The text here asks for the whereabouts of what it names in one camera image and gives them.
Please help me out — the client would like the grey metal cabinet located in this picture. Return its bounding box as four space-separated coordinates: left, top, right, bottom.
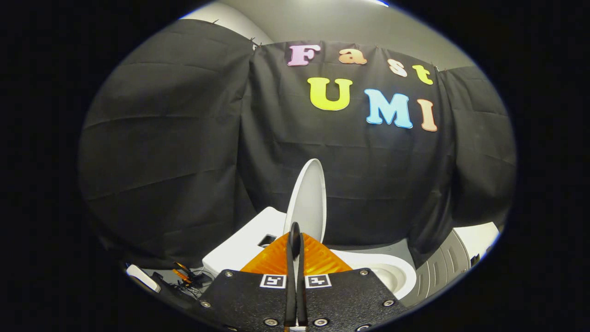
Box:
400 222 501 308

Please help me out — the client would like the white handheld device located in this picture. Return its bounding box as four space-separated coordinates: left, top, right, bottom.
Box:
126 264 162 294

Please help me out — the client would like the white toilet lid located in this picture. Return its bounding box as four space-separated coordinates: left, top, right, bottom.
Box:
283 159 327 245

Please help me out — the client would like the orange and black device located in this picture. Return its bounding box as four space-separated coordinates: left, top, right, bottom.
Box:
172 261 213 289

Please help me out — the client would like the white toilet body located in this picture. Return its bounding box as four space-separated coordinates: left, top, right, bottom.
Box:
202 206 418 301

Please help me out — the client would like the black backdrop cloth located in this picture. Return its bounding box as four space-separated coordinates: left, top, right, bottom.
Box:
78 18 517 270

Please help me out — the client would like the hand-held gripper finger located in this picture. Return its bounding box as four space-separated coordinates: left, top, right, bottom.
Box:
296 222 407 332
191 222 297 332

